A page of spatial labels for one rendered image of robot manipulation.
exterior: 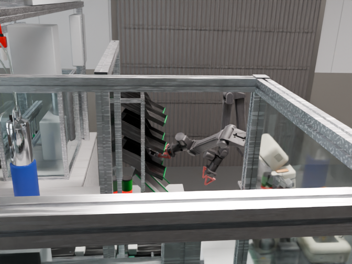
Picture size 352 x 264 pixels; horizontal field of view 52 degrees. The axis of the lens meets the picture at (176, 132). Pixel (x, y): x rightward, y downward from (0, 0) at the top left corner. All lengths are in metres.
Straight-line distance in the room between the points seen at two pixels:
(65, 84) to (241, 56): 3.92
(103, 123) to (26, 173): 1.64
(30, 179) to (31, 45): 0.93
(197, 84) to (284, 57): 4.01
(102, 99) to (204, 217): 0.59
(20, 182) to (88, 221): 2.21
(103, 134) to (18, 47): 1.97
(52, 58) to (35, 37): 0.17
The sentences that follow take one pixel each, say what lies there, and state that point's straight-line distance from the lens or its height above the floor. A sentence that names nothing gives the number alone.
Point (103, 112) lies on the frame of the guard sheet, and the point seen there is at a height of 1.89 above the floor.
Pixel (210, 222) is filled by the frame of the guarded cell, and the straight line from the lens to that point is 0.30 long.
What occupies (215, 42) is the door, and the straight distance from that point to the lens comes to 4.50.
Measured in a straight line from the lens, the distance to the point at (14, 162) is 2.47.
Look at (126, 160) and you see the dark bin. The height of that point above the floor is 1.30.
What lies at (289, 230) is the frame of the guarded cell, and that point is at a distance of 0.33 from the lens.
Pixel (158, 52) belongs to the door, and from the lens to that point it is 4.45.
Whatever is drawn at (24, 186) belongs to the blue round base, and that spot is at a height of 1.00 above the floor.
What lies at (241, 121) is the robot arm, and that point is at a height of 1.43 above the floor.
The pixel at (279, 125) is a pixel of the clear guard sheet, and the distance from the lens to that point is 0.71.
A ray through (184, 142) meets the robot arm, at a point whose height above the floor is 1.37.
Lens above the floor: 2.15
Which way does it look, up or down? 20 degrees down
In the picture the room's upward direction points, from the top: 2 degrees clockwise
